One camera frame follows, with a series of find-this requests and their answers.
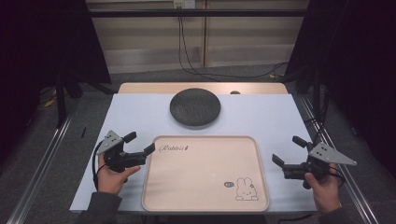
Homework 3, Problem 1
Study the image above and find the left hand-held gripper black cable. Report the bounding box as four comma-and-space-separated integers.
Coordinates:
91, 140, 107, 192

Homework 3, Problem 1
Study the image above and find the metal floor rail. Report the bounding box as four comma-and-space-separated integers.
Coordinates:
298, 94, 381, 224
5, 111, 78, 224

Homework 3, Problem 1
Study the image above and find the black stand post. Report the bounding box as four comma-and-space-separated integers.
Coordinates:
55, 70, 68, 129
312, 65, 322, 125

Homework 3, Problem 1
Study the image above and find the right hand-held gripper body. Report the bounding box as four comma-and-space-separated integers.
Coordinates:
281, 141, 358, 190

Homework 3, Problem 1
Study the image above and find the person's right hand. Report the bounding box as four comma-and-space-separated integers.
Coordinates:
304, 162, 342, 215

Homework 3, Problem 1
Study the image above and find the white table mat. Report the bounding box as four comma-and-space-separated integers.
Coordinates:
68, 92, 318, 215

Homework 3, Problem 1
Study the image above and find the hand-held gripper black cable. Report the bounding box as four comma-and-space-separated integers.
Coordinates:
91, 140, 107, 192
328, 166, 347, 189

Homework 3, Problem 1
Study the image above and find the black horizontal frame bar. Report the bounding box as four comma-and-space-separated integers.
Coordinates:
88, 8, 310, 19

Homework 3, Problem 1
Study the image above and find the black wall cable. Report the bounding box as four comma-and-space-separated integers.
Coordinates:
177, 15, 289, 79

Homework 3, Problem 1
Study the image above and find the person's left hand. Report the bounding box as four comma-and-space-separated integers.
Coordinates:
97, 153, 142, 196

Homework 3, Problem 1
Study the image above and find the white wall socket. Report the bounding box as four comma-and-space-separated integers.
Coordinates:
173, 0, 197, 9

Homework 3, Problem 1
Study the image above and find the black cable under table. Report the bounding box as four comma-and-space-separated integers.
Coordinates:
276, 212, 315, 224

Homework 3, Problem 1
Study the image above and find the beige tray with rabbit print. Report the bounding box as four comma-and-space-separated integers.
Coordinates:
141, 134, 271, 214

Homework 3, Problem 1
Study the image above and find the black floor cable bundle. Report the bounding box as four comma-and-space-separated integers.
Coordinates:
303, 91, 331, 146

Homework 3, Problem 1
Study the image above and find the black round plate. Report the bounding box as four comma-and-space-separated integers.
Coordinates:
169, 88, 222, 128

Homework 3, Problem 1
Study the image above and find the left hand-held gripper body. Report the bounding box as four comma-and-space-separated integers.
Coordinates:
96, 130, 148, 174

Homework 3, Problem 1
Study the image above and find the black curtain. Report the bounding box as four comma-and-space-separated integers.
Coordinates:
0, 0, 112, 166
283, 0, 396, 178

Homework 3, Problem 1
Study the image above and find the right hand-held gripper black cable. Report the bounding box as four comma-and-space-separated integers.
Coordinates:
328, 166, 347, 189

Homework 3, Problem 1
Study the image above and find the yellow floor tape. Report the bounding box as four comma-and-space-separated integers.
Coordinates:
44, 89, 58, 108

